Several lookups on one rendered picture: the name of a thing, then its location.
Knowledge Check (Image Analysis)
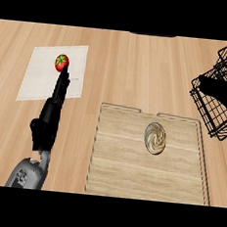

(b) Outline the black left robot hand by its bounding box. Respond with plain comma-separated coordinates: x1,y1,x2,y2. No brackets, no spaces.
27,62,72,155

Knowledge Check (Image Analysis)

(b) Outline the white placemat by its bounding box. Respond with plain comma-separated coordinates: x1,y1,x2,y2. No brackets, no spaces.
16,39,89,108

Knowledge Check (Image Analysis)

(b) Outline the black wire tiered basket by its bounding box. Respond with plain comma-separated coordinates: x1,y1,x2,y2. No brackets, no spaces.
185,38,227,142

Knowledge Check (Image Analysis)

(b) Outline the swirled beige cupcake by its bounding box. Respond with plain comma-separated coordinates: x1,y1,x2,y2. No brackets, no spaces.
142,120,168,157

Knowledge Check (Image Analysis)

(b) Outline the wooden tray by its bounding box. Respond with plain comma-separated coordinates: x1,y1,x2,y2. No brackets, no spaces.
83,101,219,207

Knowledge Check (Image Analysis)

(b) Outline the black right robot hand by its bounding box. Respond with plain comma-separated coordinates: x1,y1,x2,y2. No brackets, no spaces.
195,73,227,114

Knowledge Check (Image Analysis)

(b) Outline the red tomato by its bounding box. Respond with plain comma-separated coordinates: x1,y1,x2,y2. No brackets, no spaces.
54,53,71,73

